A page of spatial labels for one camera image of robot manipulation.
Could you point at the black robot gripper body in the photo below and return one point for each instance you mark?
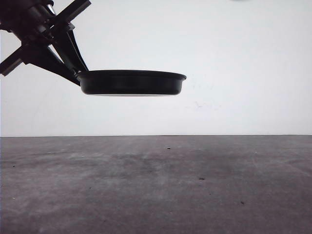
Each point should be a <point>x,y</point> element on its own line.
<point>32,21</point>

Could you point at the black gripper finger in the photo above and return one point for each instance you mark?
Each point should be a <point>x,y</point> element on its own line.
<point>65,45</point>
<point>43,57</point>

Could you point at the black frying pan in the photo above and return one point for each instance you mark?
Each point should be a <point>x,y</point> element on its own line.
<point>130,83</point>

